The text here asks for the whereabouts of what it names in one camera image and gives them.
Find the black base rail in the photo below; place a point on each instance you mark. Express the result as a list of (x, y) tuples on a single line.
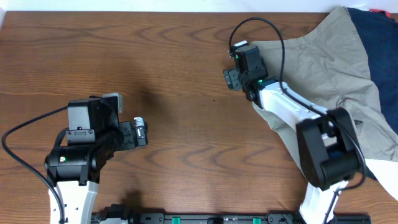
[(117, 213)]

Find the khaki shorts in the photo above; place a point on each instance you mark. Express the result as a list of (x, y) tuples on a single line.
[(329, 66)]

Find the black garment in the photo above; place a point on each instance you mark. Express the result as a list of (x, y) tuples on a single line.
[(367, 173)]

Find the red garment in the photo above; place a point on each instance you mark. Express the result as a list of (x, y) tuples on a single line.
[(385, 13)]

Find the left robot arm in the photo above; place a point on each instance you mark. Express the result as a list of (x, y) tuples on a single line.
[(75, 162)]

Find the navy blue garment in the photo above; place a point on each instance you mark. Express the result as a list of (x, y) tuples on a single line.
[(378, 34)]

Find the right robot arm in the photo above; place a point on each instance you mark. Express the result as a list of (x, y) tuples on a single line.
[(328, 149)]

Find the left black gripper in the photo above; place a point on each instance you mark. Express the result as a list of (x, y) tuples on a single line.
[(127, 135)]

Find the white garment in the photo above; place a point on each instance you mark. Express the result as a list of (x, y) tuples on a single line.
[(386, 173)]

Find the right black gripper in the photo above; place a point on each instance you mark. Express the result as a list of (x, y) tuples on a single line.
[(234, 79)]

